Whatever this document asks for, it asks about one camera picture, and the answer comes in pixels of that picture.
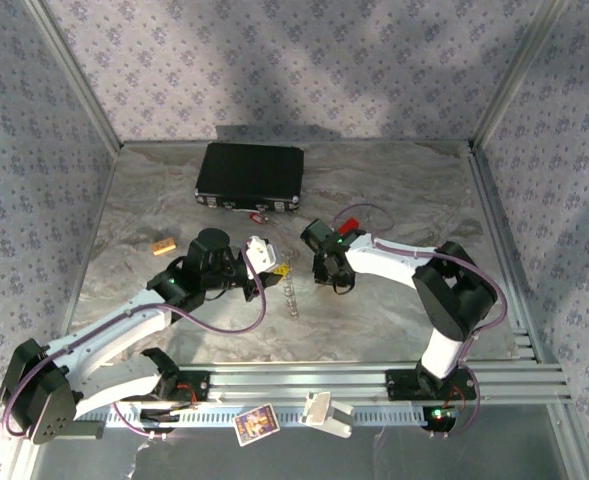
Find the black hard case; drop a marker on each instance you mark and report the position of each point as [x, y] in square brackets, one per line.
[249, 172]

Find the aluminium frame post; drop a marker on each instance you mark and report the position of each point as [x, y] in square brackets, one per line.
[518, 75]
[76, 75]

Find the playing card box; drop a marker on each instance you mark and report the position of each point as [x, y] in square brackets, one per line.
[256, 425]

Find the aluminium side rail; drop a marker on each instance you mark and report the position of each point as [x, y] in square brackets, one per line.
[499, 235]

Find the key with red tag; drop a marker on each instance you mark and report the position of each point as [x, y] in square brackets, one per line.
[256, 218]

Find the red plastic clip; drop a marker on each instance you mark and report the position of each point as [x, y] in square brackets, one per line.
[349, 225]

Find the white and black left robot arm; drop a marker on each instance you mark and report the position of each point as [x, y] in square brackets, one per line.
[114, 330]

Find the dark grey bar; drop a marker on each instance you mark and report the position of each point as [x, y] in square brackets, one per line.
[89, 430]

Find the small wooden block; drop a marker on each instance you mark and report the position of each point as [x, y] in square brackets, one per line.
[164, 246]

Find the white plastic bracket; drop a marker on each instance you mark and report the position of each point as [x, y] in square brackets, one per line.
[324, 412]

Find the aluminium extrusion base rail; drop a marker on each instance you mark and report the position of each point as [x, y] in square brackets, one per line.
[299, 382]

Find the small black controller board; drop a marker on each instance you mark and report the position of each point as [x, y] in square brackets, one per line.
[159, 417]
[439, 417]

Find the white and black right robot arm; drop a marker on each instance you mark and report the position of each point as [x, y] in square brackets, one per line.
[454, 295]

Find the metal key holder with rings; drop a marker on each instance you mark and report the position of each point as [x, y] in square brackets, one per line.
[292, 300]

